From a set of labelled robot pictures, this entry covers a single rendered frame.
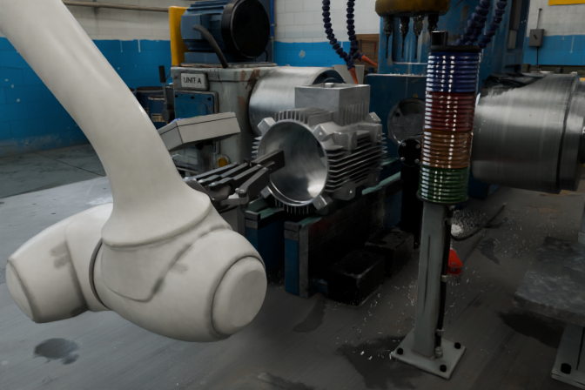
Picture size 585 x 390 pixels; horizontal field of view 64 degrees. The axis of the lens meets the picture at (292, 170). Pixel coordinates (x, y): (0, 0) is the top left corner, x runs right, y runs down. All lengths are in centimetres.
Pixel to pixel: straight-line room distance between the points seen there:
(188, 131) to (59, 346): 44
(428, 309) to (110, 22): 651
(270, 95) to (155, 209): 91
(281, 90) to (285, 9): 699
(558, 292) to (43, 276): 59
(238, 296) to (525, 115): 75
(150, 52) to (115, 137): 680
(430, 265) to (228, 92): 89
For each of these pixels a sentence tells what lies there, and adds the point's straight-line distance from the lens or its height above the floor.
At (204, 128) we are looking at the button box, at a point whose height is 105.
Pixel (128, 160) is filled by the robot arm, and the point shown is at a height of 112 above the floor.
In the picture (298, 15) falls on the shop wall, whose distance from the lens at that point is 807.
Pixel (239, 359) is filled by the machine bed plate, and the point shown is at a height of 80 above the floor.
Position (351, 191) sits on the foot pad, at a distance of 84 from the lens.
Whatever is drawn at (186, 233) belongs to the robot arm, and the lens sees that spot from 42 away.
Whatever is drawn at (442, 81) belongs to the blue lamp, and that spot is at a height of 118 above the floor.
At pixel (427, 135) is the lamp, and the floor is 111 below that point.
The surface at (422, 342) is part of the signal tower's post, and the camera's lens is 70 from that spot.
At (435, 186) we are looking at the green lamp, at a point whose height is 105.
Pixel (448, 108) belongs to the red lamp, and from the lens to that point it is 58.
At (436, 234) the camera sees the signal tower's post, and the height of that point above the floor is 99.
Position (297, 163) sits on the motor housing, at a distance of 97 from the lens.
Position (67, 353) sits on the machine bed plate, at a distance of 77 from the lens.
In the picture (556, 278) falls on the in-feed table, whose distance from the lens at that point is 73.
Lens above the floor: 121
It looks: 15 degrees down
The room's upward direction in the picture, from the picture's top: straight up
